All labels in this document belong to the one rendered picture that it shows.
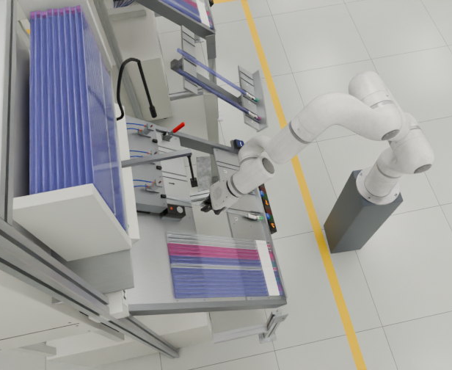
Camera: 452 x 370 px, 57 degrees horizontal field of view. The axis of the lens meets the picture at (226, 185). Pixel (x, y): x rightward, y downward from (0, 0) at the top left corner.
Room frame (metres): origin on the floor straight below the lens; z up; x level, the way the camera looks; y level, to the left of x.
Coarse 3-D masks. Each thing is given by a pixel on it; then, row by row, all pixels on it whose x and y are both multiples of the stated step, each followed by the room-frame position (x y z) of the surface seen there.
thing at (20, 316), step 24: (24, 48) 0.85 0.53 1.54; (24, 72) 0.77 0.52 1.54; (24, 96) 0.69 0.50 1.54; (24, 120) 0.62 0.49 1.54; (24, 144) 0.55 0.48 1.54; (24, 168) 0.48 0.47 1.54; (24, 192) 0.42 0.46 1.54; (0, 288) 0.19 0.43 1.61; (24, 288) 0.21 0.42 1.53; (0, 312) 0.18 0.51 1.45; (24, 312) 0.18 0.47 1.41; (48, 312) 0.19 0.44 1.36; (72, 312) 0.20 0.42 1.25; (0, 336) 0.16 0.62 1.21; (24, 336) 0.16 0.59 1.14; (48, 336) 0.17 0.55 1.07; (120, 336) 0.21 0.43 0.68
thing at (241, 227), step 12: (216, 156) 0.90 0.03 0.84; (228, 156) 0.92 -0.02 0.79; (216, 168) 0.84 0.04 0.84; (228, 168) 0.86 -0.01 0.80; (252, 192) 0.78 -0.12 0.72; (240, 204) 0.69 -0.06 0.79; (252, 204) 0.71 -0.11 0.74; (228, 216) 0.62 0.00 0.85; (240, 216) 0.64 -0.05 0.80; (240, 228) 0.58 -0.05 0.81; (252, 228) 0.59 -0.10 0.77; (264, 240) 0.55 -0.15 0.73
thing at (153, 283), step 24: (168, 144) 0.86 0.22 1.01; (168, 168) 0.75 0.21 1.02; (168, 192) 0.65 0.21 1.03; (144, 216) 0.53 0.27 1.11; (192, 216) 0.58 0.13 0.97; (144, 240) 0.44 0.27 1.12; (144, 264) 0.36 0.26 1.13; (168, 264) 0.37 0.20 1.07; (144, 288) 0.29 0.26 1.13; (168, 288) 0.30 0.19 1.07
